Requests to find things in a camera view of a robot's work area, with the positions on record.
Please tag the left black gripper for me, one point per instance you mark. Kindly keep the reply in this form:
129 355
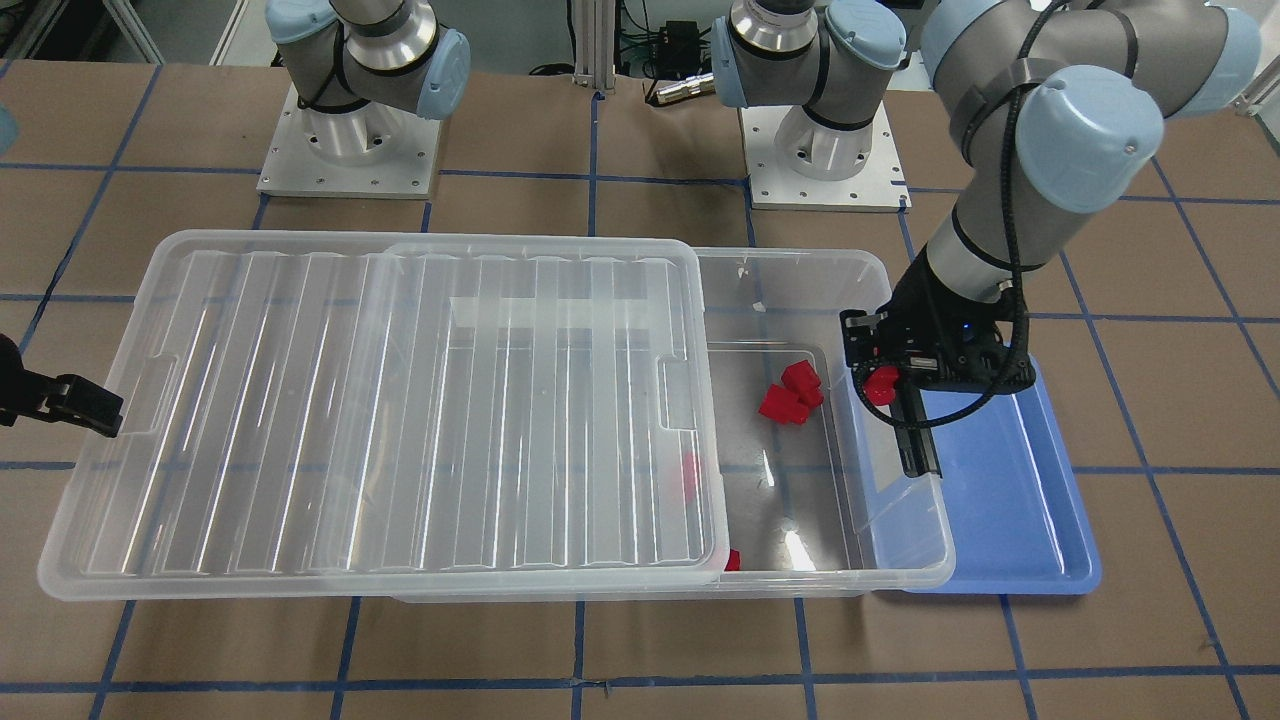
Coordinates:
918 303

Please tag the clear plastic box lid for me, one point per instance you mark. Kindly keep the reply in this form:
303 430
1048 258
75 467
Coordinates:
448 417

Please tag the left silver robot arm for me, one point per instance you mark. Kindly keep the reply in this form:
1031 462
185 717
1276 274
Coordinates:
1055 110

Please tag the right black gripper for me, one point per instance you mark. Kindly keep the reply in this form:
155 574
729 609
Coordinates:
72 399

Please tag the clear plastic storage box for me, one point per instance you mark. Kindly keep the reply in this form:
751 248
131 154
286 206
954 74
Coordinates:
823 500

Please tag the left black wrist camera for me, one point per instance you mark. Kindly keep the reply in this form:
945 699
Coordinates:
972 362

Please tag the blue plastic tray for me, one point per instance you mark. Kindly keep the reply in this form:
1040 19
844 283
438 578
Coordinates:
1002 514

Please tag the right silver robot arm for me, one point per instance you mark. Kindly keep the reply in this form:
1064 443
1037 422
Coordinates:
371 83

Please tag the aluminium frame post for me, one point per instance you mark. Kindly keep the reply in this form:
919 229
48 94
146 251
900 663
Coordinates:
594 27

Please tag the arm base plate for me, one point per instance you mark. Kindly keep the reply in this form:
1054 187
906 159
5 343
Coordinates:
374 152
794 164

